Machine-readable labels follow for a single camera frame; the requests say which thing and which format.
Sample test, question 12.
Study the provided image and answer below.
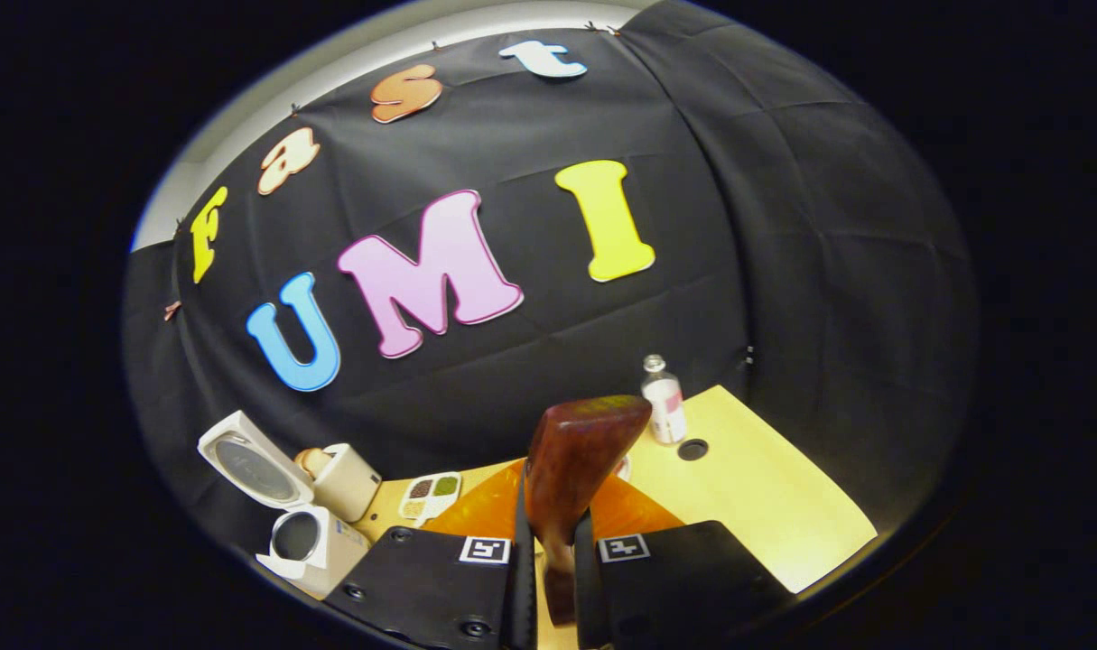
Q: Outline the clear bottle with pink label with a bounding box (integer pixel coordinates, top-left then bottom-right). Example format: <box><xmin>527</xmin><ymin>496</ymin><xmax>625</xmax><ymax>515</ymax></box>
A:
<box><xmin>641</xmin><ymin>354</ymin><xmax>688</xmax><ymax>445</ymax></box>

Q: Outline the white rice cooker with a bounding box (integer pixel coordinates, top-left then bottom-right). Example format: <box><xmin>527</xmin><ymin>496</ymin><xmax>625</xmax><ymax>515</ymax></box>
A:
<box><xmin>196</xmin><ymin>409</ymin><xmax>374</xmax><ymax>602</ymax></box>

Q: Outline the white divided tray of grains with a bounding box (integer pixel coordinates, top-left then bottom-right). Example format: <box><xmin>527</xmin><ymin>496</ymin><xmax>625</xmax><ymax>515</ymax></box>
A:
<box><xmin>397</xmin><ymin>471</ymin><xmax>463</xmax><ymax>526</ymax></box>

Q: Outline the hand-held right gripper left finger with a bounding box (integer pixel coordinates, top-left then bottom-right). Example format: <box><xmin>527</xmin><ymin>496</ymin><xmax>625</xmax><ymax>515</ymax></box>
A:
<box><xmin>325</xmin><ymin>457</ymin><xmax>540</xmax><ymax>650</ymax></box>

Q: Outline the black backdrop cloth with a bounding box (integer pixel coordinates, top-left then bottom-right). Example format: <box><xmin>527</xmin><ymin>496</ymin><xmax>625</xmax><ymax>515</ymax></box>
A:
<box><xmin>122</xmin><ymin>0</ymin><xmax>980</xmax><ymax>597</ymax></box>

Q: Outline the brown wooden spoon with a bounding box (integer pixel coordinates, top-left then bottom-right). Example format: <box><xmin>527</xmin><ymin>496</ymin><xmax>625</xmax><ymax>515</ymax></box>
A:
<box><xmin>524</xmin><ymin>395</ymin><xmax>654</xmax><ymax>628</ymax></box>

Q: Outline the white toaster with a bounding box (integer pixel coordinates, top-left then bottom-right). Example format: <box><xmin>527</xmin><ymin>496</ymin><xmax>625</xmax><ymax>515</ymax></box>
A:
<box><xmin>311</xmin><ymin>442</ymin><xmax>384</xmax><ymax>524</ymax></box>

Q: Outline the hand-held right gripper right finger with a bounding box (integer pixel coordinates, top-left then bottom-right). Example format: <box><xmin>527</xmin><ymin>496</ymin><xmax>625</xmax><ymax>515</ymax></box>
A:
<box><xmin>572</xmin><ymin>471</ymin><xmax>795</xmax><ymax>650</ymax></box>

